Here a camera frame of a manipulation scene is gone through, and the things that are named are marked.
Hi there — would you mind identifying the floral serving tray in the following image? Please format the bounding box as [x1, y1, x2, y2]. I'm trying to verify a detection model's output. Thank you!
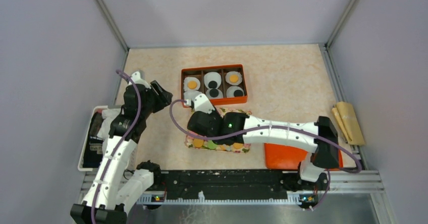
[184, 106, 252, 153]

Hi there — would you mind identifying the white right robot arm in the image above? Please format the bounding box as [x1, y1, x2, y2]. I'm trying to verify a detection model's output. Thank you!
[184, 93, 340, 190]

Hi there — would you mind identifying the white paper cupcake liner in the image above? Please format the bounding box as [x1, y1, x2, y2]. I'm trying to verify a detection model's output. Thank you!
[204, 72, 222, 89]
[183, 90, 200, 100]
[226, 86, 245, 98]
[205, 88, 224, 99]
[225, 71, 243, 86]
[183, 77, 200, 92]

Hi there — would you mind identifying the green cookie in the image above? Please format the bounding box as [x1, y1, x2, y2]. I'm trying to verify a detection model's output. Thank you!
[207, 141, 217, 150]

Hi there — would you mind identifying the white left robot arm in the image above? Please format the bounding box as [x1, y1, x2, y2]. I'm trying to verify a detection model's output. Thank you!
[70, 70, 173, 223]

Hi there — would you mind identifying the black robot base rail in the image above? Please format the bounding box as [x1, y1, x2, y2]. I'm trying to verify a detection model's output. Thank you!
[130, 161, 330, 210]

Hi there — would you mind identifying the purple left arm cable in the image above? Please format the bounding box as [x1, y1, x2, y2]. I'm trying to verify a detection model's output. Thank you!
[90, 69, 142, 224]

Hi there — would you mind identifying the white crumpled cloth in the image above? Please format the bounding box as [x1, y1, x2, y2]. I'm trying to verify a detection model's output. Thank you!
[97, 108, 121, 140]

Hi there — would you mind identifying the black cookie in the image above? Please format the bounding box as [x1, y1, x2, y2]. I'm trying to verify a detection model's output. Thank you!
[208, 80, 218, 88]
[233, 89, 244, 97]
[209, 88, 219, 98]

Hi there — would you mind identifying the orange cookie box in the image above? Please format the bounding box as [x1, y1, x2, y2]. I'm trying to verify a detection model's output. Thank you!
[179, 64, 248, 105]

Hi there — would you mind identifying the white plastic basket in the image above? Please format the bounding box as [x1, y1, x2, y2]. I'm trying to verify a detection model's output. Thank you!
[77, 105, 120, 172]

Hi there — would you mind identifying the orange box lid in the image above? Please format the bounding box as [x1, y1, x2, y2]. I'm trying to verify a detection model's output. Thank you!
[263, 143, 344, 171]

